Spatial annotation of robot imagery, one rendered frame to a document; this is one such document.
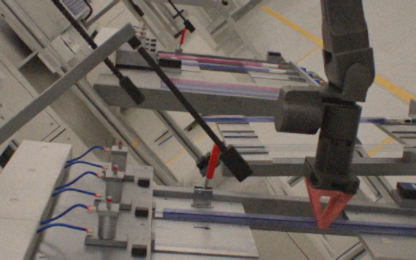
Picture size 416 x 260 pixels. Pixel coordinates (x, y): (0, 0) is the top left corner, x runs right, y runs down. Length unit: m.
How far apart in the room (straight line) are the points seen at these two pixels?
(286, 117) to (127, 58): 1.24
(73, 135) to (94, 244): 1.11
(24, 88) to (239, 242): 1.05
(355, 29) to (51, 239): 0.51
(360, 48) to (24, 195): 0.51
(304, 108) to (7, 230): 0.45
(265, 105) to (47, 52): 0.63
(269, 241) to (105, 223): 1.29
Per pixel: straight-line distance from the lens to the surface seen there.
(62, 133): 1.86
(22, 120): 0.77
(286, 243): 2.01
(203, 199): 1.05
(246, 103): 1.83
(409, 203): 1.16
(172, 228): 0.96
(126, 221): 0.83
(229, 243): 0.93
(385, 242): 1.04
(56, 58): 1.77
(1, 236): 0.74
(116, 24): 5.36
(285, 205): 1.10
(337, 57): 0.93
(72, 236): 0.78
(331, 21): 0.93
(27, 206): 0.81
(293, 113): 0.93
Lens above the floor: 1.39
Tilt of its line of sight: 16 degrees down
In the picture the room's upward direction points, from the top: 40 degrees counter-clockwise
